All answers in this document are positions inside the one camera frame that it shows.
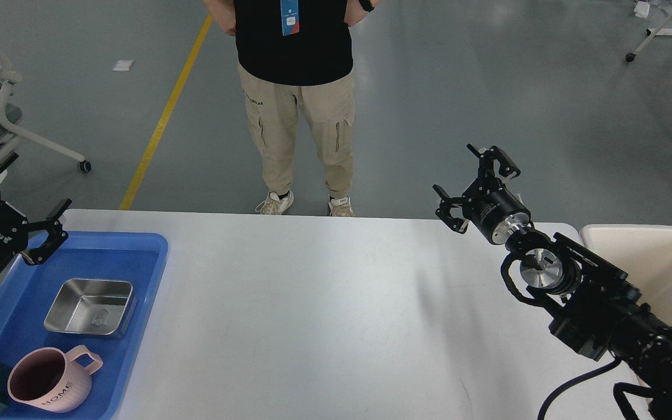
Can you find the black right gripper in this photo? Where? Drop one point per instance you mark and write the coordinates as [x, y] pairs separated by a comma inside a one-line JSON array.
[[487, 203]]

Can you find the square stainless steel tray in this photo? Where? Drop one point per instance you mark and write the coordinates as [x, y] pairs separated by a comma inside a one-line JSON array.
[[90, 306]]

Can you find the pink ceramic mug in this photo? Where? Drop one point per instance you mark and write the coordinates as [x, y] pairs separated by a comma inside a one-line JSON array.
[[53, 380]]

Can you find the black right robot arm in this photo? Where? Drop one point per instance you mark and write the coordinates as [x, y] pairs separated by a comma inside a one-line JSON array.
[[594, 308]]

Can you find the person's left hand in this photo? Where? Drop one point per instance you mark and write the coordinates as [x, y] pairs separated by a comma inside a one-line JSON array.
[[356, 11]]

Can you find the person's right hand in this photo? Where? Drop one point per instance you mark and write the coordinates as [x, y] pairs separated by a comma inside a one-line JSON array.
[[223, 13]]

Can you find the blue plastic tray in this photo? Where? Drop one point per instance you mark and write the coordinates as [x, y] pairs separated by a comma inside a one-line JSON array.
[[27, 293]]

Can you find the beige plastic bin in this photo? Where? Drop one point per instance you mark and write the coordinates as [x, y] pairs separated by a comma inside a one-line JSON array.
[[644, 252]]

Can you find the person in black shirt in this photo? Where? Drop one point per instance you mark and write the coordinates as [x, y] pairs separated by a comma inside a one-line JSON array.
[[295, 59]]

